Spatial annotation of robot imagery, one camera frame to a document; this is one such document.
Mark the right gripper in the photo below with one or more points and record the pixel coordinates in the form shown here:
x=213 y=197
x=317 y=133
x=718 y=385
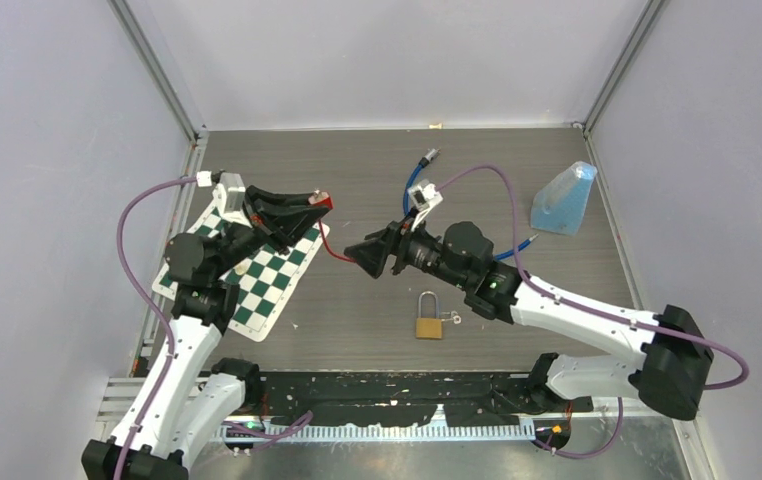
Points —
x=372 y=255

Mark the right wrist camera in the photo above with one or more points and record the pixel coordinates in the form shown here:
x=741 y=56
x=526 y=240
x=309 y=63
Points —
x=424 y=197

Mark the brass padlock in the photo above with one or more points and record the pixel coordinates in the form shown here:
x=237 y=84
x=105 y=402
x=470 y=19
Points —
x=428 y=324

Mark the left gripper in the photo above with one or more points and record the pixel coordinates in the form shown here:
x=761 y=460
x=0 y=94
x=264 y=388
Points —
x=282 y=226

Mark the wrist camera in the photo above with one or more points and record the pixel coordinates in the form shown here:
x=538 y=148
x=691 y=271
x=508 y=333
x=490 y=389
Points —
x=229 y=193
x=424 y=197

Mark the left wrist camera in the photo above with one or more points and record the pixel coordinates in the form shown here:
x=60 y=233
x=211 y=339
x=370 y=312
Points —
x=229 y=193

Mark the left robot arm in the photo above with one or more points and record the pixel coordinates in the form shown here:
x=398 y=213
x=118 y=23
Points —
x=166 y=427

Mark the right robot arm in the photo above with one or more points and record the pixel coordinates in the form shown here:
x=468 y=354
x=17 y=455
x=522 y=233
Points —
x=657 y=358

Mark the blue cable lock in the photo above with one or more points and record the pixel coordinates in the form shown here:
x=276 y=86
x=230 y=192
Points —
x=422 y=164

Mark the red cable lock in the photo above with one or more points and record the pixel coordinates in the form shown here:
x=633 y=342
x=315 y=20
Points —
x=328 y=225

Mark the blue mesh bag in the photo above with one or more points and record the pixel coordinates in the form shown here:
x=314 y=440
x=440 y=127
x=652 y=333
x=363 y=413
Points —
x=560 y=206

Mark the green white chessboard mat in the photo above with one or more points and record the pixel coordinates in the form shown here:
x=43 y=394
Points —
x=249 y=298

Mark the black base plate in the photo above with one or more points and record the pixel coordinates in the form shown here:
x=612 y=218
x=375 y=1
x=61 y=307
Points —
x=401 y=399

